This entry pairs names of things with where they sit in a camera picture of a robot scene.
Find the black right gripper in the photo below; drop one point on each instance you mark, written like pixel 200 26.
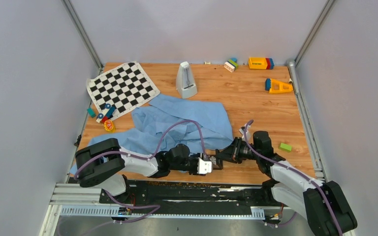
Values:
pixel 233 149

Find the grey pipe in corner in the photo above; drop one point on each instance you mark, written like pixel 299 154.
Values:
pixel 291 64

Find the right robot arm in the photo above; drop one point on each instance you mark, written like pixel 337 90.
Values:
pixel 322 204

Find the black white checkerboard mat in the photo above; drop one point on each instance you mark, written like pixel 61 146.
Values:
pixel 125 87

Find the small green block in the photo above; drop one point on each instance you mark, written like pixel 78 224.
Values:
pixel 285 147

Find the teal small block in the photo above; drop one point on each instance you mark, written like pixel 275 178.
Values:
pixel 91 112

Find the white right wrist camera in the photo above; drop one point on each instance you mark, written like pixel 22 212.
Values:
pixel 244 130

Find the yellow round toy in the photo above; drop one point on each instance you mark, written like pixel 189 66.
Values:
pixel 109 126

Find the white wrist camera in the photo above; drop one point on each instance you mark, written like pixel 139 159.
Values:
pixel 204 167
pixel 244 130

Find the white metronome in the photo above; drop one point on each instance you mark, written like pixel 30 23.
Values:
pixel 185 82

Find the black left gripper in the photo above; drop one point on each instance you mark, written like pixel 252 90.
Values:
pixel 196 155

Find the black square frame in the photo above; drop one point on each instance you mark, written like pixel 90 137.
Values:
pixel 220 166

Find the white green blue blocks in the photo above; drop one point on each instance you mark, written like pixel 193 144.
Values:
pixel 231 65

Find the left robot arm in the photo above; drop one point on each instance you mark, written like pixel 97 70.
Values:
pixel 99 165

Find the yellow blue toy wedge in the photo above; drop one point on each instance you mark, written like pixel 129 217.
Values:
pixel 274 86

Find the silver leaf brooch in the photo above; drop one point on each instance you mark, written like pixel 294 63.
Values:
pixel 214 161

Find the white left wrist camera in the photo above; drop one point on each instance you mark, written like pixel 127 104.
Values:
pixel 204 167

